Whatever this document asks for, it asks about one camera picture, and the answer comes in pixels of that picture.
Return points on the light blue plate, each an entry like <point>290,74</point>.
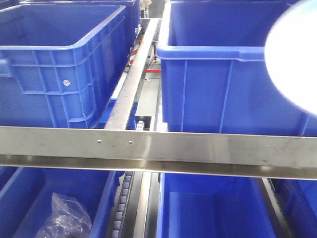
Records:
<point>291,55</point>

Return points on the red metal bar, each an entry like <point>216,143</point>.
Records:
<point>152,70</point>

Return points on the roller conveyor track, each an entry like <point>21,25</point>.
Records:
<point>121,209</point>

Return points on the blue bin upper right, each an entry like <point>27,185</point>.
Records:
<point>214,77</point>

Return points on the blue bin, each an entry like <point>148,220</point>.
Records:
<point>298,202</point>
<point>26,198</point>
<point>60,64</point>
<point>200,206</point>
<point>214,77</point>

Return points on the blue bin lower middle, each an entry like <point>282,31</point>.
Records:
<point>200,206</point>

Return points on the blue bin upper left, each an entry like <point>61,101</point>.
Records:
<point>60,64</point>

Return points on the clear plastic bag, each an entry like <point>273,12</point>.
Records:
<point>69,219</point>

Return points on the blue bin lower near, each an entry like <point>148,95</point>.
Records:
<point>26,198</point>

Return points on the blue bin lower right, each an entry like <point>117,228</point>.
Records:
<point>298,202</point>

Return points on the steel divider rail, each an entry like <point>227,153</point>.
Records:
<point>120,114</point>

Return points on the red white striped post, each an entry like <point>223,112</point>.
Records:
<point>134,52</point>

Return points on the stainless steel shelf rail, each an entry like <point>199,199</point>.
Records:
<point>281,157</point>

